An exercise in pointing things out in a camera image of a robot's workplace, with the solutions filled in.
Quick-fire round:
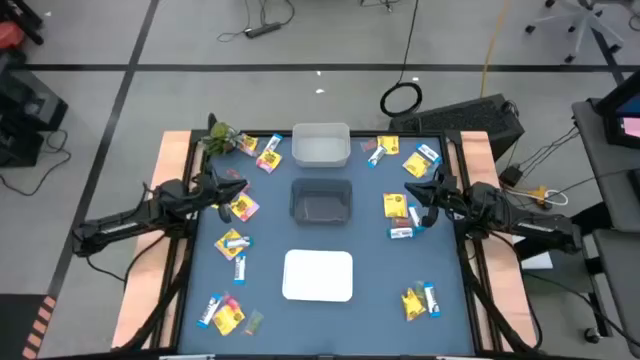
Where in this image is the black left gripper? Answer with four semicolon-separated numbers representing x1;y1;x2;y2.
192;164;250;210

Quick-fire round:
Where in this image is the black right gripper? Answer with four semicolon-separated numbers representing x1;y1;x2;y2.
403;164;465;218

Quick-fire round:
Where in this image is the small potted plant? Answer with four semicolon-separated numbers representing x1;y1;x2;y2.
199;112;241;157

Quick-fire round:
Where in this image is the black computer case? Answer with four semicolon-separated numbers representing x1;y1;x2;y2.
388;93;526;161

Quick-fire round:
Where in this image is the black power adapter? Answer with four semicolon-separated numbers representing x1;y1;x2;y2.
499;166;524;189

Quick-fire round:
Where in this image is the dark grey plastic bin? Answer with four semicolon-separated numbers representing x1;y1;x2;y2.
288;177;354;226

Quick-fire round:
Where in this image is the translucent plastic bin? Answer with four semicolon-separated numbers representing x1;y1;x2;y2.
291;122;352;169

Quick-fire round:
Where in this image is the white plastic bin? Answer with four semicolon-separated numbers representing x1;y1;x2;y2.
281;248;355;303

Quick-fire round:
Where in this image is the copper-coloured side board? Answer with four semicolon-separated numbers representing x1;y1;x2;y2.
110;130;194;351
459;130;539;351

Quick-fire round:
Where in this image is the white paper sheet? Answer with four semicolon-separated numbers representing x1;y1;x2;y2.
512;234;555;271

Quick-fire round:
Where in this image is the black power strip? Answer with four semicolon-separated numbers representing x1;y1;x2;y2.
243;21;283;40

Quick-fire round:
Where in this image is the grey desk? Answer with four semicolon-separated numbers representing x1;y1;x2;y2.
582;227;640;351
571;98;640;235

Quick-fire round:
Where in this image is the black monitor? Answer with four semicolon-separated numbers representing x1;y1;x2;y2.
593;69;640;150

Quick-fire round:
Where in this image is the black equipment case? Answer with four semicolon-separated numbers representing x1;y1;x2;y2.
0;49;70;169

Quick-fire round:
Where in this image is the white office chair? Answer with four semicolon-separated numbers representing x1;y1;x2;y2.
524;0;626;65

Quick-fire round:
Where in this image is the black stand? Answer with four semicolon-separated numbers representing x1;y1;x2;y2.
0;0;46;47

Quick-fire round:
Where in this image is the black orange striped mat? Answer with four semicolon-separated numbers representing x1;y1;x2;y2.
0;293;59;360

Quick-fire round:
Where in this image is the red orange object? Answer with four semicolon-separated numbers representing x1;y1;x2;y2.
0;20;26;51

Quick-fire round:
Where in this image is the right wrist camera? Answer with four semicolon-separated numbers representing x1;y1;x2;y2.
422;203;441;229

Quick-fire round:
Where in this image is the black table frame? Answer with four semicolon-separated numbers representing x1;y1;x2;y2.
112;128;544;360

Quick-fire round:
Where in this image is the black hanging cable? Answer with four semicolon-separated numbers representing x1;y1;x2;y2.
378;0;424;119

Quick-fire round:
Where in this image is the yellow cable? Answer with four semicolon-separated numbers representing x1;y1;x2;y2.
479;0;514;99

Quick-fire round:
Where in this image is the black cable sleeve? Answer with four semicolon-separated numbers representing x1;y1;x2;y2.
119;232;196;354
457;234;544;354

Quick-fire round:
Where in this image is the black desk frame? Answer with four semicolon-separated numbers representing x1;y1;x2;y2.
569;199;616;346

